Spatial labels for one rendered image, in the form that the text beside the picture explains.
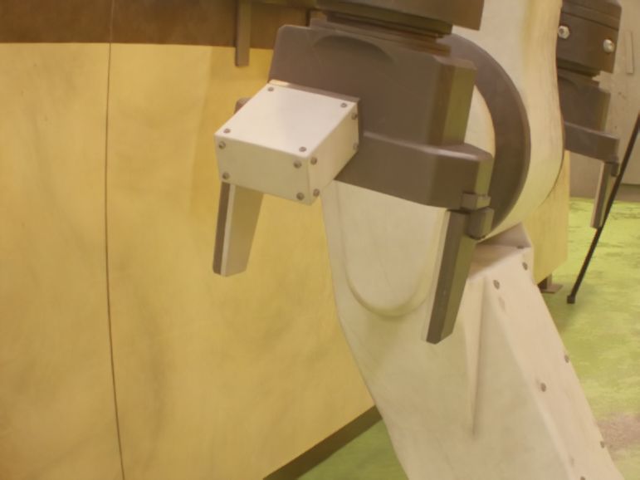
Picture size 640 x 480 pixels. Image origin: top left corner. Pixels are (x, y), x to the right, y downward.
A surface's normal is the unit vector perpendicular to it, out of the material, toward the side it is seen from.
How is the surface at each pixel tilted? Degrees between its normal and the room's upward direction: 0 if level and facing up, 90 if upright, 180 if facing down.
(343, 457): 0
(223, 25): 90
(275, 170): 119
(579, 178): 90
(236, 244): 101
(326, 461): 0
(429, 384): 115
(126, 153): 90
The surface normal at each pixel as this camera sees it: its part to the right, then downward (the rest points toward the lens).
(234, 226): 0.88, 0.26
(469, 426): -0.39, 0.54
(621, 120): -0.43, 0.13
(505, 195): 0.26, 0.44
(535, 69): 0.90, 0.00
